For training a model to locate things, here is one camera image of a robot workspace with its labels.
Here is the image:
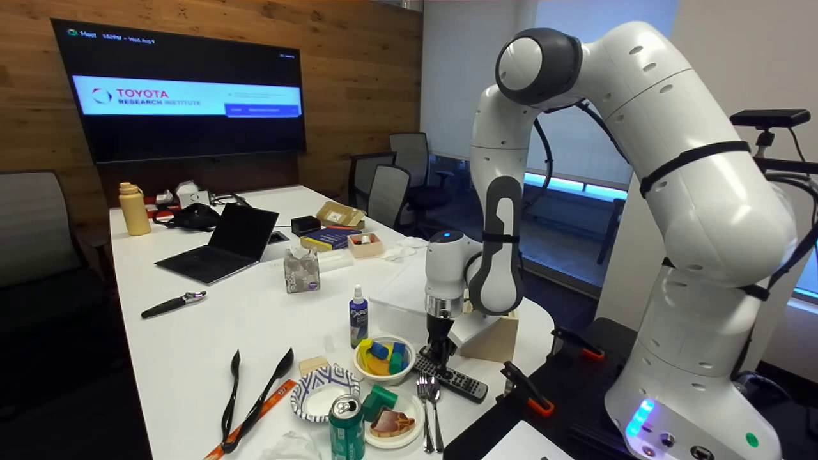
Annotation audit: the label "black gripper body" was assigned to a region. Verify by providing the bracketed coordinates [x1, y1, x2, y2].
[424, 296, 461, 345]

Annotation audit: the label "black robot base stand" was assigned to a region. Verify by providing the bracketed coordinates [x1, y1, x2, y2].
[442, 314, 818, 460]

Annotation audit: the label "black remote control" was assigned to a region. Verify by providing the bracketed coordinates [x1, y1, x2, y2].
[412, 356, 492, 406]

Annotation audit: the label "white bowl with toy blocks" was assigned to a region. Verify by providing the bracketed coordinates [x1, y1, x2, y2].
[350, 336, 419, 387]

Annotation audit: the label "wooden shape sorter cube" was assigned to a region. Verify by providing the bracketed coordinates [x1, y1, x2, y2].
[461, 313, 521, 366]

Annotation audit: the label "green plastic cup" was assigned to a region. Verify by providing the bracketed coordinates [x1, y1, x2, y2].
[361, 383, 401, 423]

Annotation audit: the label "small plate with food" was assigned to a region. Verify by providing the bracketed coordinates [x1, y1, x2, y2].
[365, 400, 424, 452]

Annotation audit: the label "small bottle with blue cap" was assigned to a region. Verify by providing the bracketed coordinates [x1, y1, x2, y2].
[346, 286, 370, 350]

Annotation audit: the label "black clamp orange tip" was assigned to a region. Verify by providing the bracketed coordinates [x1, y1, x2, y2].
[550, 328, 608, 366]
[498, 359, 557, 423]

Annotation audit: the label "small wooden tray box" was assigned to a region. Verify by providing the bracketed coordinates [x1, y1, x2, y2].
[346, 234, 388, 260]

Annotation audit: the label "green soda can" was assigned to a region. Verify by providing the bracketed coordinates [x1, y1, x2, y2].
[328, 395, 368, 460]

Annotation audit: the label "white paper sheet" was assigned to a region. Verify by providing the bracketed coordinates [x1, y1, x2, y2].
[480, 420, 576, 460]

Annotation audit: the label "blue patterned paper plate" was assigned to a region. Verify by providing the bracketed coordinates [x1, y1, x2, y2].
[290, 366, 364, 428]

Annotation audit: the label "blue box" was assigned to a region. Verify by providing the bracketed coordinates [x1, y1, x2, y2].
[306, 227, 353, 250]

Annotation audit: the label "woven wooden basket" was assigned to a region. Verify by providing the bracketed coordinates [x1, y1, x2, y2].
[314, 199, 368, 236]

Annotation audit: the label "small black box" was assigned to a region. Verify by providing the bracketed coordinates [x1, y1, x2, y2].
[290, 214, 323, 239]

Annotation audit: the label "long black tongs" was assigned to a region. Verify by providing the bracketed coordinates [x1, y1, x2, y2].
[219, 345, 296, 455]

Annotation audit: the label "orange ruler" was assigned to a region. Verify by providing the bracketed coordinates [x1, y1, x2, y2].
[201, 375, 301, 460]

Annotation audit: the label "black laptop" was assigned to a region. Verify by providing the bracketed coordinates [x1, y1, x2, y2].
[154, 202, 281, 286]

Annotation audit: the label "black marker pen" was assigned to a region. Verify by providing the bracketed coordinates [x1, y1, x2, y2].
[139, 290, 209, 323]

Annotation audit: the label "black pouch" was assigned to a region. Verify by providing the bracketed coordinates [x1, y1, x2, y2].
[166, 202, 224, 234]

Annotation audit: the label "tan squeeze bottle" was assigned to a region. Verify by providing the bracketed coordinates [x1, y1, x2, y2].
[114, 180, 154, 239]

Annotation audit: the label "large grey office chair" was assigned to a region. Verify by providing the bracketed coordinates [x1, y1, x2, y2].
[0, 172, 109, 342]

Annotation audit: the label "wall mounted TV screen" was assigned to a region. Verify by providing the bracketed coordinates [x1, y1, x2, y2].
[51, 18, 309, 166]

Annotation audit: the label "black camera on tripod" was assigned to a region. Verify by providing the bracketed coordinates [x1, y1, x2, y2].
[728, 107, 814, 162]

